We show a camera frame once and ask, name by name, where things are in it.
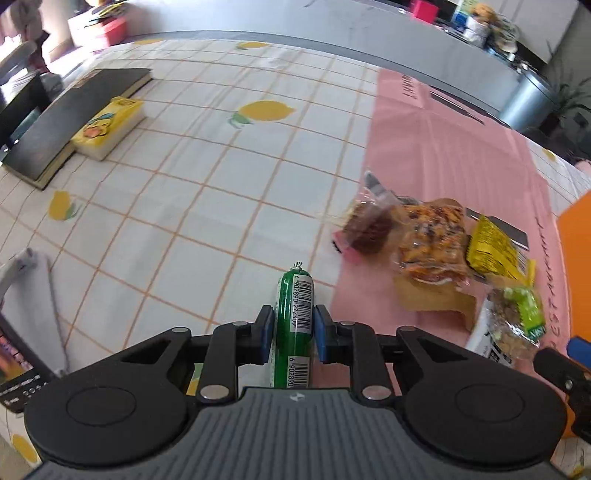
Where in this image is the potted green plant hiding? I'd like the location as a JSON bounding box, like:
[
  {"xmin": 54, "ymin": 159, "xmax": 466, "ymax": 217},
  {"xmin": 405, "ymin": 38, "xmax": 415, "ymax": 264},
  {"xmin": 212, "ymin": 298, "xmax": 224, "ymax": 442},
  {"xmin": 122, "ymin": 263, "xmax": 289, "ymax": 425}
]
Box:
[{"xmin": 540, "ymin": 59, "xmax": 590, "ymax": 137}]

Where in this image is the white pretzel stick box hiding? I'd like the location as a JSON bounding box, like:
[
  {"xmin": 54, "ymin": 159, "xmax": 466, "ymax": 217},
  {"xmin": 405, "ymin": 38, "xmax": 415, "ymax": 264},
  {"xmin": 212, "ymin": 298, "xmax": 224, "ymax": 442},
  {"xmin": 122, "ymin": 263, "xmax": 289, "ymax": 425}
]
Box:
[{"xmin": 465, "ymin": 289, "xmax": 519, "ymax": 368}]

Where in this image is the mixed nut brittle pack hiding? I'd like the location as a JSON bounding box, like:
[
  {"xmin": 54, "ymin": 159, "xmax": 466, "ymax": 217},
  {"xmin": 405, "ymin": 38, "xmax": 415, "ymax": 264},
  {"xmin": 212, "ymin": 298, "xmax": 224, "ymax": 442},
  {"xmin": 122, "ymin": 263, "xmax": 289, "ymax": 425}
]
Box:
[{"xmin": 392, "ymin": 199, "xmax": 477, "ymax": 331}]

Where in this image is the smartphone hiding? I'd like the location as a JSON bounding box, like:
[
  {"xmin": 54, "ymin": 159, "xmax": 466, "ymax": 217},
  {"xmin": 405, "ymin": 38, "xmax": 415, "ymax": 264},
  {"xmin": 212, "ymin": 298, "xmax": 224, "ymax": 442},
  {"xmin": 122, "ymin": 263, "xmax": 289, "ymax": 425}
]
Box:
[{"xmin": 0, "ymin": 316, "xmax": 57, "ymax": 414}]

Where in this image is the white tv console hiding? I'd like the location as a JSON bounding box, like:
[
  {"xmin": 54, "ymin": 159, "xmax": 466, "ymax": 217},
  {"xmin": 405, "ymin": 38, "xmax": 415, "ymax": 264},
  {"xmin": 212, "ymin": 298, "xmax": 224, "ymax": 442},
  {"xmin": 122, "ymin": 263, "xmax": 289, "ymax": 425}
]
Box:
[{"xmin": 127, "ymin": 1, "xmax": 519, "ymax": 115}]

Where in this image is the black book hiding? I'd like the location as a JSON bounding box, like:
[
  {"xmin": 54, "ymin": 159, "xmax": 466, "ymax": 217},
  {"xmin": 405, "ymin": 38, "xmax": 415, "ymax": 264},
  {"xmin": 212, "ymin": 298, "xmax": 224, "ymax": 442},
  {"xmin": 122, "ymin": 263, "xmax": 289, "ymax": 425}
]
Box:
[{"xmin": 1, "ymin": 68, "xmax": 152, "ymax": 190}]

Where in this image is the yellow snack packet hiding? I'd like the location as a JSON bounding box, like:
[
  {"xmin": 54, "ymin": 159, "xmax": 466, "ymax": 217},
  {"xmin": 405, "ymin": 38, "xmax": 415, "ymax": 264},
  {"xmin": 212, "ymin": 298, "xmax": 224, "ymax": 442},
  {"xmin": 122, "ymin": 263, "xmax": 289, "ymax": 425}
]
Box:
[{"xmin": 467, "ymin": 216, "xmax": 536, "ymax": 287}]

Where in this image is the green nut packet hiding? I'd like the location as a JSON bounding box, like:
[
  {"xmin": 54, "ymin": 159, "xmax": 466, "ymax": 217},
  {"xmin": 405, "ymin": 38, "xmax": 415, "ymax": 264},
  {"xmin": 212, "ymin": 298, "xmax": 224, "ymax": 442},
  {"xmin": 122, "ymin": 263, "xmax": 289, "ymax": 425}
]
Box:
[{"xmin": 487, "ymin": 287, "xmax": 546, "ymax": 360}]

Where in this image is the yellow tissue pack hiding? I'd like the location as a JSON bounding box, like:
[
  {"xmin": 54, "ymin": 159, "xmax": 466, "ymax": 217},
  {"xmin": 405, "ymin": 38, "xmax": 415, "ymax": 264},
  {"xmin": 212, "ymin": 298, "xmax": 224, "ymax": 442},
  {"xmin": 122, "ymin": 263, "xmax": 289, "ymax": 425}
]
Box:
[{"xmin": 70, "ymin": 96, "xmax": 145, "ymax": 161}]

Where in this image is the lemon pattern tablecloth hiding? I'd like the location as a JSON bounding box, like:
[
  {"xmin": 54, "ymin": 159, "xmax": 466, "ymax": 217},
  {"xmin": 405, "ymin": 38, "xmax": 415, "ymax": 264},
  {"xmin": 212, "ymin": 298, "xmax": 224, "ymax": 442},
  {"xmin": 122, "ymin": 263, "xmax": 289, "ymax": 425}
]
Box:
[{"xmin": 0, "ymin": 36, "xmax": 591, "ymax": 480}]

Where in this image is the teddy bear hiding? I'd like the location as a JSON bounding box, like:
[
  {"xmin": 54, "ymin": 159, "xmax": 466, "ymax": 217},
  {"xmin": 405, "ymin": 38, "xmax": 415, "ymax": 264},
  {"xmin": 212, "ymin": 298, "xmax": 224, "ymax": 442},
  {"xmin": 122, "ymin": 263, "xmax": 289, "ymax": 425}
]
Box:
[{"xmin": 467, "ymin": 2, "xmax": 498, "ymax": 30}]

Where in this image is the pink plastic mat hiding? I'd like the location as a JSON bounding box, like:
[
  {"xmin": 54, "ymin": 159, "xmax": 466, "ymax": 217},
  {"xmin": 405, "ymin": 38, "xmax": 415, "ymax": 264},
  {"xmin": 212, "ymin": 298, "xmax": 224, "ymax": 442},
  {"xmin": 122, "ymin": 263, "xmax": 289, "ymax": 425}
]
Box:
[{"xmin": 313, "ymin": 68, "xmax": 571, "ymax": 388}]

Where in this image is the orange cardboard box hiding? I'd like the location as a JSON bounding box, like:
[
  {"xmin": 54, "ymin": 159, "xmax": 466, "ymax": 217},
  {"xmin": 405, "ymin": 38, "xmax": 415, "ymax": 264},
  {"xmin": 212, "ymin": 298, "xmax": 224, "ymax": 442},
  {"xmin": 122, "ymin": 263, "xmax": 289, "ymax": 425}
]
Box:
[{"xmin": 557, "ymin": 192, "xmax": 590, "ymax": 342}]

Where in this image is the red box on console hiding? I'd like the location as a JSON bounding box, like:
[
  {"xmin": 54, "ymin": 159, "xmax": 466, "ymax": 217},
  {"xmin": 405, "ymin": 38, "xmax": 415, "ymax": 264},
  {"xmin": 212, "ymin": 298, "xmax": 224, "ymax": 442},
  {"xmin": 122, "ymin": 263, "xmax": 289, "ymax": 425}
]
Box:
[{"xmin": 410, "ymin": 0, "xmax": 439, "ymax": 24}]

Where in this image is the silver trash can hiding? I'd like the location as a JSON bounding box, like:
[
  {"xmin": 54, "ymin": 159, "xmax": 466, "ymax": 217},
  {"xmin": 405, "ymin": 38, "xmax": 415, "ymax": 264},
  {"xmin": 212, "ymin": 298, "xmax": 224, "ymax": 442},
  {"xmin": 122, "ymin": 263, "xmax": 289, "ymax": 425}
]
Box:
[{"xmin": 499, "ymin": 71, "xmax": 557, "ymax": 133}]

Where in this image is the green sausage stick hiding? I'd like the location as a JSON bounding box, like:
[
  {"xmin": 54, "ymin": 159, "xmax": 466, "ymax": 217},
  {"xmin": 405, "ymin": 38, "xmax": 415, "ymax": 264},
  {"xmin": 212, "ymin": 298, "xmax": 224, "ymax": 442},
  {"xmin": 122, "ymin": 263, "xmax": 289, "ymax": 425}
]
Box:
[{"xmin": 271, "ymin": 262, "xmax": 315, "ymax": 389}]

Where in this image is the brown cake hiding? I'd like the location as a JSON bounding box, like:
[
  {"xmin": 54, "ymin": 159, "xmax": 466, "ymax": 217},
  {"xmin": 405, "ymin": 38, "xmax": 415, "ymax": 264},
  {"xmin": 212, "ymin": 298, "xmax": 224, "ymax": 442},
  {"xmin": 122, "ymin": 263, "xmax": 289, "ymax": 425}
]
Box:
[{"xmin": 332, "ymin": 170, "xmax": 402, "ymax": 263}]

